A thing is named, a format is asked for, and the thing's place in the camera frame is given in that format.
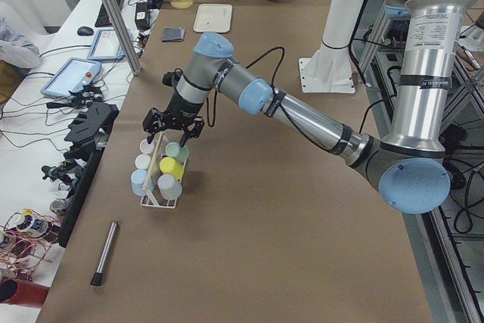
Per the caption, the teach pendant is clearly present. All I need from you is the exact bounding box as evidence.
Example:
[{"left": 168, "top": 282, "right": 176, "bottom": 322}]
[
  {"left": 87, "top": 28, "right": 124, "bottom": 63},
  {"left": 40, "top": 57, "right": 102, "bottom": 98}
]

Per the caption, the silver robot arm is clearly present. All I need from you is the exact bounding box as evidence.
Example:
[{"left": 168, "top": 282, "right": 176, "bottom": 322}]
[{"left": 142, "top": 0, "right": 477, "bottom": 214}]

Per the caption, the pink cup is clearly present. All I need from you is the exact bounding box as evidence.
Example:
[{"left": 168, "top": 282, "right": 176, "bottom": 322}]
[{"left": 139, "top": 139, "right": 157, "bottom": 155}]

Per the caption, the black computer mouse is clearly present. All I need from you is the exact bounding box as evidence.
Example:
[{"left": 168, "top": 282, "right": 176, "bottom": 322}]
[{"left": 77, "top": 26, "right": 94, "bottom": 36}]

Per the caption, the white cup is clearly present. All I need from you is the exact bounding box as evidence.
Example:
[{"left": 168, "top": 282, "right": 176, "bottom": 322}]
[{"left": 135, "top": 154, "right": 151, "bottom": 170}]

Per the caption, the teach pendant near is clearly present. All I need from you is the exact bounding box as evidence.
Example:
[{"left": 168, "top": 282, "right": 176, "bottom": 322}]
[{"left": 40, "top": 57, "right": 102, "bottom": 98}]

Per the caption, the aluminium frame post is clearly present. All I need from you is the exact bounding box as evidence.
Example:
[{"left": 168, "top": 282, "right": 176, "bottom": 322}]
[{"left": 101, "top": 0, "right": 141, "bottom": 76}]

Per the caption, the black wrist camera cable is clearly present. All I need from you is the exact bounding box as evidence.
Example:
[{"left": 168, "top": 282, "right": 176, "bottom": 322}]
[{"left": 206, "top": 46, "right": 287, "bottom": 127}]

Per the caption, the teach pendant far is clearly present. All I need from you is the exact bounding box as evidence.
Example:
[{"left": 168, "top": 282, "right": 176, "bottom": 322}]
[{"left": 87, "top": 28, "right": 124, "bottom": 63}]

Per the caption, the metal rod with black tip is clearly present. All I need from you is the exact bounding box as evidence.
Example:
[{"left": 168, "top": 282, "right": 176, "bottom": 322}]
[{"left": 90, "top": 221, "right": 119, "bottom": 287}]

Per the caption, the copper wire basket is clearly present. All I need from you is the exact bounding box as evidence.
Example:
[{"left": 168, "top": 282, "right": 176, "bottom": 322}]
[{"left": 1, "top": 209, "right": 61, "bottom": 281}]

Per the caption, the grey folded cloth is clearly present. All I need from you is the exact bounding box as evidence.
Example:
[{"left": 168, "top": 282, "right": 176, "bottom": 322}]
[{"left": 162, "top": 27, "right": 185, "bottom": 42}]

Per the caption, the yellow cup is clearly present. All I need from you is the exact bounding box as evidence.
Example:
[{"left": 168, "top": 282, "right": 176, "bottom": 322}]
[{"left": 159, "top": 157, "right": 185, "bottom": 180}]

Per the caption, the green cup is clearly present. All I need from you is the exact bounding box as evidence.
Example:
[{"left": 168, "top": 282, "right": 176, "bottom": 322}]
[{"left": 165, "top": 141, "right": 190, "bottom": 164}]

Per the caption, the cream rectangular tray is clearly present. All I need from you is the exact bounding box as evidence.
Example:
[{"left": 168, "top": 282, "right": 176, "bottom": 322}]
[{"left": 193, "top": 4, "right": 233, "bottom": 33}]

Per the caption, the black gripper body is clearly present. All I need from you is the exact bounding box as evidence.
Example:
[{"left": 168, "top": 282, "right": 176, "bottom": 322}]
[{"left": 142, "top": 91, "right": 205, "bottom": 136}]

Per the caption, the white pillar mount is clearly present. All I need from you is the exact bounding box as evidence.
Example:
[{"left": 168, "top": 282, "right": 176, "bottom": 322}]
[{"left": 299, "top": 0, "right": 364, "bottom": 94}]

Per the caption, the white cup rack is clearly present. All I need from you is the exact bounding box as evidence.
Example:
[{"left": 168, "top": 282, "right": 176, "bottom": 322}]
[{"left": 140, "top": 132, "right": 188, "bottom": 209}]

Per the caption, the blue cup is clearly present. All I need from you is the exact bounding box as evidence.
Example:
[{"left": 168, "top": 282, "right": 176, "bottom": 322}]
[{"left": 131, "top": 169, "right": 148, "bottom": 197}]

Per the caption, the labelled plastic bottle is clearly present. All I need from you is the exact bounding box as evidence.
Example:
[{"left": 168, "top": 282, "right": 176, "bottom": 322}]
[{"left": 10, "top": 212, "right": 49, "bottom": 238}]

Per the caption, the black bracket stand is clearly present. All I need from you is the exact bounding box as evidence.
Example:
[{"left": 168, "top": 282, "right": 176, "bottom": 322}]
[{"left": 42, "top": 102, "right": 119, "bottom": 247}]

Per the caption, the black keyboard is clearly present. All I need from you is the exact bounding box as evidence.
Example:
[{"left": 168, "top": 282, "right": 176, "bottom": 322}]
[{"left": 94, "top": 0, "right": 126, "bottom": 29}]

